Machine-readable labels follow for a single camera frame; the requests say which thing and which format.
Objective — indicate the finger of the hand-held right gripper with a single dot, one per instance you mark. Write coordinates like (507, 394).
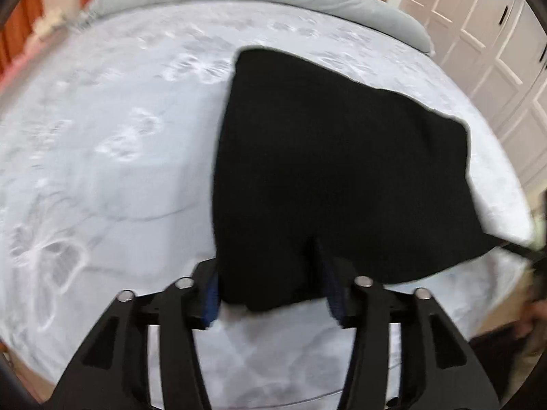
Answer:
(523, 251)

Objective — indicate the wide orange curtain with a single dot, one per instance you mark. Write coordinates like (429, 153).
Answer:
(21, 25)

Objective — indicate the pink blanket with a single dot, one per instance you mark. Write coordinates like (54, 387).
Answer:
(15, 66)

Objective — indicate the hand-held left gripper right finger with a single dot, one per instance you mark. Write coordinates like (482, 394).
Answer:
(335, 294)

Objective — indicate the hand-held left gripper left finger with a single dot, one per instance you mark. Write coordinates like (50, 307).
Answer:
(209, 301)

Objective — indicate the bed with butterfly print sheet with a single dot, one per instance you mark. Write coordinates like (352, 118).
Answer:
(107, 200)

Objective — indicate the white wardrobe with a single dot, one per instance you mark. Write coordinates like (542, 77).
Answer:
(491, 30)

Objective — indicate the black pants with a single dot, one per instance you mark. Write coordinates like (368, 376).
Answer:
(342, 171)

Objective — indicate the white flower-shaped cushion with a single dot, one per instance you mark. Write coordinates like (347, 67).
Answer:
(52, 21)

